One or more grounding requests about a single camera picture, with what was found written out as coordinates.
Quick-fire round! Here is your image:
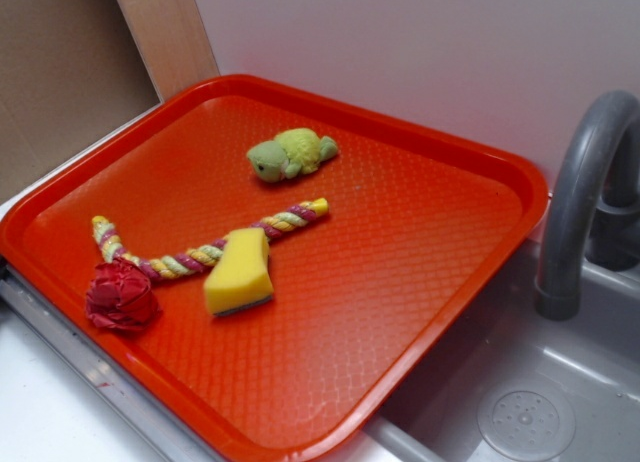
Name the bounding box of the wooden board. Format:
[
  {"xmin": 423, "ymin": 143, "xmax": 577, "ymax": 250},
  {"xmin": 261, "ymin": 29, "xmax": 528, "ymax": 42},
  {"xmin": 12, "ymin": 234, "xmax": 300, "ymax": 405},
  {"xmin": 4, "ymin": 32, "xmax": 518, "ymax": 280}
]
[{"xmin": 117, "ymin": 0, "xmax": 220, "ymax": 101}]

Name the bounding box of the sink drain cover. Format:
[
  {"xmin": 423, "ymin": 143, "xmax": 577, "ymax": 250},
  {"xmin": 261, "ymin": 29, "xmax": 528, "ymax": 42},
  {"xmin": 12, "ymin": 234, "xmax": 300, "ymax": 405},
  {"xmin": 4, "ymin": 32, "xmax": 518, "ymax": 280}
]
[{"xmin": 476, "ymin": 379, "xmax": 576, "ymax": 461}]

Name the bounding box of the grey plastic sink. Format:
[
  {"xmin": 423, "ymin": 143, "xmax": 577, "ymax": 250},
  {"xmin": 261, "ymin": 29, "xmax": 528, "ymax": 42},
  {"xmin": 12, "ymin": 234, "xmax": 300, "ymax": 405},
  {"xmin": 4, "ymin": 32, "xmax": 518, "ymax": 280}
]
[{"xmin": 366, "ymin": 242, "xmax": 639, "ymax": 461}]

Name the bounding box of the yellow sponge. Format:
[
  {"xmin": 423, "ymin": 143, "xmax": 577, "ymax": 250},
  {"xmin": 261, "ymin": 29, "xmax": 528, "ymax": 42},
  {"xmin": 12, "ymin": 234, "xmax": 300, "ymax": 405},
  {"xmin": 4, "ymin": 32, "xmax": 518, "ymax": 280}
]
[{"xmin": 204, "ymin": 228, "xmax": 274, "ymax": 316}]

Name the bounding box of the grey plastic faucet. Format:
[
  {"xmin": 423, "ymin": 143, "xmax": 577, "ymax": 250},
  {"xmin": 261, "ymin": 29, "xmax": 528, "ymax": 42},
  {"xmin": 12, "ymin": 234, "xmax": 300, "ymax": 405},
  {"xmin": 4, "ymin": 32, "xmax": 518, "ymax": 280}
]
[{"xmin": 535, "ymin": 90, "xmax": 639, "ymax": 321}]

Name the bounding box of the green plush turtle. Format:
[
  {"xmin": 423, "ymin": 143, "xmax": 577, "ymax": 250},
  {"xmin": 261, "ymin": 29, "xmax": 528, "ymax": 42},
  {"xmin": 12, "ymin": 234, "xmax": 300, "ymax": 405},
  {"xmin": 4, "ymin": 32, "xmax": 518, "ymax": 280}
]
[{"xmin": 246, "ymin": 128, "xmax": 339, "ymax": 183}]

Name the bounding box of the red crumpled paper ball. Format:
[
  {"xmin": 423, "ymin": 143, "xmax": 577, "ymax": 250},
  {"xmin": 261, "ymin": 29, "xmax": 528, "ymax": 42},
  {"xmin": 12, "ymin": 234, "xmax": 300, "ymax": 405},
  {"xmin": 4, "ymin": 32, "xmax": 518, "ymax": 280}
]
[{"xmin": 85, "ymin": 258, "xmax": 161, "ymax": 331}]

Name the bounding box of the orange plastic tray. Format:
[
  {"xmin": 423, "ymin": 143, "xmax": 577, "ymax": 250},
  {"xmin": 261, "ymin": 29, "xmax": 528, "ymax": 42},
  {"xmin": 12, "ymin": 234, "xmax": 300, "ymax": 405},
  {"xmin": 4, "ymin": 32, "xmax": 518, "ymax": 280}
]
[{"xmin": 1, "ymin": 75, "xmax": 547, "ymax": 461}]

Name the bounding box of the multicolour twisted rope toy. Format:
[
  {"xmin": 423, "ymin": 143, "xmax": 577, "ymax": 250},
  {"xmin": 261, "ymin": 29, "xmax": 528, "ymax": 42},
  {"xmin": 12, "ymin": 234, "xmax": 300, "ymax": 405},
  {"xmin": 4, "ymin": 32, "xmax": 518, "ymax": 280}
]
[{"xmin": 91, "ymin": 198, "xmax": 330, "ymax": 283}]

